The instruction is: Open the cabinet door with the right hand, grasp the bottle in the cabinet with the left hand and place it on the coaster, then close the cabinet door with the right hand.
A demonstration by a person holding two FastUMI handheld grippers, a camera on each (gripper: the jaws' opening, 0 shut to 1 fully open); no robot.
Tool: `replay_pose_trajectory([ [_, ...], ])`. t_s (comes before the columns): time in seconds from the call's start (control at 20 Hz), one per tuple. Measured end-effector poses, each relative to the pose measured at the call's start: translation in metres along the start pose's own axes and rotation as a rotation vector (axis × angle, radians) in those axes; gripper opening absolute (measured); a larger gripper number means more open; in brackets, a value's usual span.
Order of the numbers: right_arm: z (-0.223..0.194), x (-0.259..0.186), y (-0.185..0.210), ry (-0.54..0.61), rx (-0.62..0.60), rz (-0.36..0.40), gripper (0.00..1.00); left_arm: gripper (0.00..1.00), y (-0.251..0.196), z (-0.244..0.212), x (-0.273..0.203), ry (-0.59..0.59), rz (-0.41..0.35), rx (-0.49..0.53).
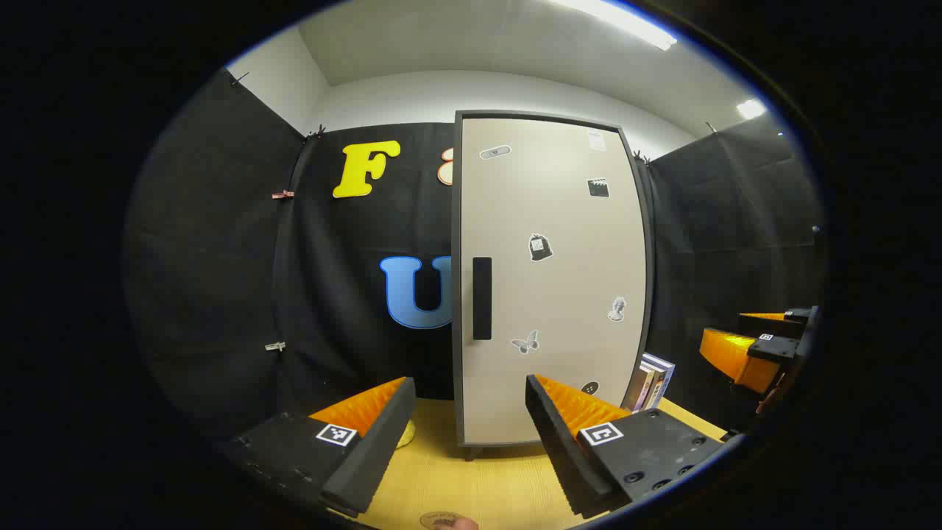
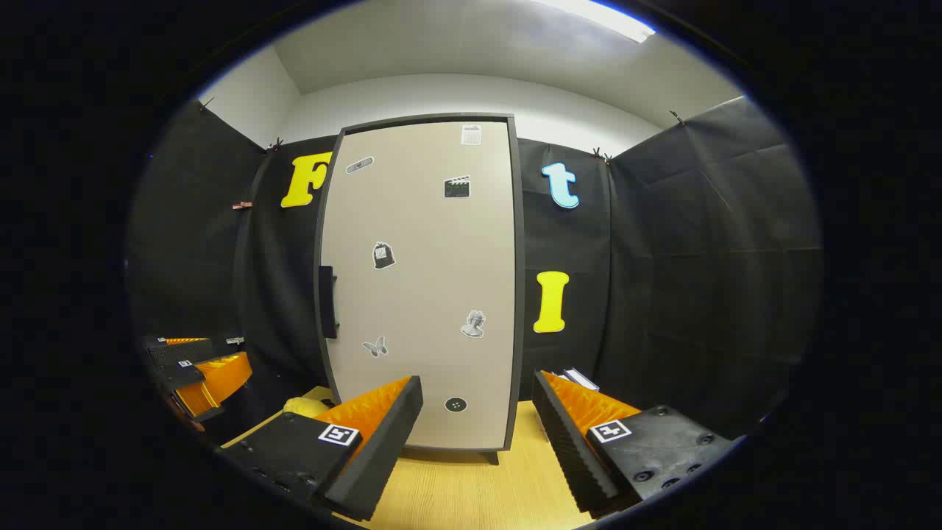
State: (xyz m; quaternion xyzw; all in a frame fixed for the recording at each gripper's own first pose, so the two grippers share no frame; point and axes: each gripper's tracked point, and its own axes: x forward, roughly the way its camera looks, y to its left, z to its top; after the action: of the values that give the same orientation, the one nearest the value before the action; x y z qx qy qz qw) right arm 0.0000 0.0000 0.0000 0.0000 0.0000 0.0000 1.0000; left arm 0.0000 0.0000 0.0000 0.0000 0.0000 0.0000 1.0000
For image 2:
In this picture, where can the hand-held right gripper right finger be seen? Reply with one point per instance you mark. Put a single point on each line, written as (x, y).
(567, 442)

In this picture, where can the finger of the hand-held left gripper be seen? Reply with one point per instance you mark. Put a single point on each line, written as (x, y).
(176, 352)
(221, 377)

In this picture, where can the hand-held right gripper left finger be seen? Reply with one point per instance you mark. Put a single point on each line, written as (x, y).
(390, 434)

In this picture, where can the beige cabinet door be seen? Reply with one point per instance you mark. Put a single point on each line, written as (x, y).
(427, 294)

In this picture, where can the dark grey cabinet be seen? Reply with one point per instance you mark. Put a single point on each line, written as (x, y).
(519, 294)

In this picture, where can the grey blue book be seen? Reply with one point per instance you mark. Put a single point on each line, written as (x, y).
(583, 379)

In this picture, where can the white book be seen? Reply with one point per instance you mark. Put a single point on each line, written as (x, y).
(568, 377)

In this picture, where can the yellow sponge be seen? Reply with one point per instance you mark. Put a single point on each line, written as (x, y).
(303, 407)

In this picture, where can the black backdrop cloth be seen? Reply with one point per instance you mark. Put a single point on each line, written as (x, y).
(699, 258)

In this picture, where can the small dark cloth clip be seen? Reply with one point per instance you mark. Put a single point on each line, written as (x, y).
(276, 143)
(602, 156)
(206, 103)
(675, 116)

